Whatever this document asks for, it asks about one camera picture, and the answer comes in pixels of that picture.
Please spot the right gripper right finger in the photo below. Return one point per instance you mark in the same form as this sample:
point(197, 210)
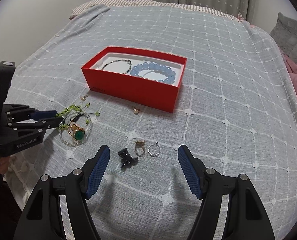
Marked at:
point(208, 186)

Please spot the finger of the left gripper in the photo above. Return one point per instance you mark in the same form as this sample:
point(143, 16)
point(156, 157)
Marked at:
point(39, 115)
point(44, 126)

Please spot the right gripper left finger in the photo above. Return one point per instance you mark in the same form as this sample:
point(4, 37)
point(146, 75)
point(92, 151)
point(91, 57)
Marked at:
point(80, 185)

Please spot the black hair claw clip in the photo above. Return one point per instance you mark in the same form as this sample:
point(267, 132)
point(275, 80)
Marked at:
point(126, 159)

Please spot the red jewelry box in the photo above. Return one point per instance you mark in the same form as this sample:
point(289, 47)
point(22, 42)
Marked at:
point(148, 90)

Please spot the person's left hand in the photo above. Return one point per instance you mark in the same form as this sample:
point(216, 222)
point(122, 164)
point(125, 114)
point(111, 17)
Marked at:
point(4, 164)

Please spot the grey checked bedspread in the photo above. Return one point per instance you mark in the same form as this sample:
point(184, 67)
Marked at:
point(236, 111)

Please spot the striped pillow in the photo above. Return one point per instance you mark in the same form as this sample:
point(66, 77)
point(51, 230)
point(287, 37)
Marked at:
point(149, 3)

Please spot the grey cushion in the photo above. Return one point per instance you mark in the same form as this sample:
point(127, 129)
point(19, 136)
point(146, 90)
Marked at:
point(285, 35)

